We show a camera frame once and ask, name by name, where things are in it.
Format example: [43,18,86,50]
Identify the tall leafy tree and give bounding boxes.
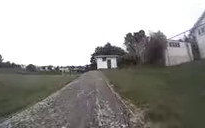
[123,29,150,66]

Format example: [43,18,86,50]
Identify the grass slope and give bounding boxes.
[101,58,205,128]

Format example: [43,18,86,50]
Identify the distant low buildings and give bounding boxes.
[36,65,93,74]

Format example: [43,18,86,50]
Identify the dark leafy tree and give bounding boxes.
[89,42,128,70]

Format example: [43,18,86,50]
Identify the white garage building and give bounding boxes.
[165,39,195,67]

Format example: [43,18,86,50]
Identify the grass field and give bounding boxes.
[0,71,83,123]

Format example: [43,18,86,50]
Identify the grey gravel path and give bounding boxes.
[0,69,151,128]

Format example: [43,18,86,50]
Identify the distant row of trees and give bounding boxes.
[0,54,58,74]

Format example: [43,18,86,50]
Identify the small white shed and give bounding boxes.
[94,54,120,70]

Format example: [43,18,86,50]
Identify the dark bushy tree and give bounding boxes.
[143,30,168,66]

